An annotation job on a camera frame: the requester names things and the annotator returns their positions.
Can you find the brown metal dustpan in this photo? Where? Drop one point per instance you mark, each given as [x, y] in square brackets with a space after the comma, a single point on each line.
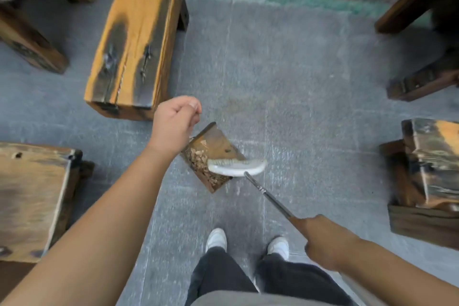
[218, 144]

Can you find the person's right hand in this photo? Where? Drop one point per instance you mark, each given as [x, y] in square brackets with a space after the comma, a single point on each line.
[331, 243]

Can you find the person's left thumb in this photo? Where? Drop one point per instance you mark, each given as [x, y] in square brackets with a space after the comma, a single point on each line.
[192, 103]

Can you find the person's right fingers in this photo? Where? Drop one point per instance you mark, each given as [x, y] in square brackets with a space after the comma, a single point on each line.
[315, 244]

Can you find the white shoe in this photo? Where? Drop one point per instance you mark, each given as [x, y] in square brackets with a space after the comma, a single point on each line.
[279, 246]
[217, 239]

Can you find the white left shoe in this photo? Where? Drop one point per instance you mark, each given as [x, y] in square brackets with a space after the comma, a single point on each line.
[217, 239]

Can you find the charred dark wooden stool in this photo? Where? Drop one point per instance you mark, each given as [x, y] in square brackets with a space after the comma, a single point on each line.
[428, 180]

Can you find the person's left forearm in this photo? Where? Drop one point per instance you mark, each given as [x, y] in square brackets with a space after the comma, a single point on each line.
[96, 230]

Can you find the yellow charred wooden bench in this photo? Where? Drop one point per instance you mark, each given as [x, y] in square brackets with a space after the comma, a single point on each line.
[138, 33]

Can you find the black trousers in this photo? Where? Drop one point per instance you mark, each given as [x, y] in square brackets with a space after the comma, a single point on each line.
[222, 277]

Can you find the dark wooden base beam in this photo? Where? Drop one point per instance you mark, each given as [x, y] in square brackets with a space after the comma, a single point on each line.
[423, 81]

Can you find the grey shirt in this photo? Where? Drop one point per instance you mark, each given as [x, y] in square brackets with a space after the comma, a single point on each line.
[272, 300]

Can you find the pile of wood shavings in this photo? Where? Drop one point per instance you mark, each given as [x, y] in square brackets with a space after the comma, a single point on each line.
[202, 167]

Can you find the white right shoe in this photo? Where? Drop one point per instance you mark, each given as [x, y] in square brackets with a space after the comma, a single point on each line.
[279, 246]

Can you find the person's left hand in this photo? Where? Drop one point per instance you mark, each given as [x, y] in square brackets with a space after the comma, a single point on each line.
[172, 126]

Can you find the person's right forearm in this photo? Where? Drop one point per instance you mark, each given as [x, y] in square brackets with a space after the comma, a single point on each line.
[394, 273]

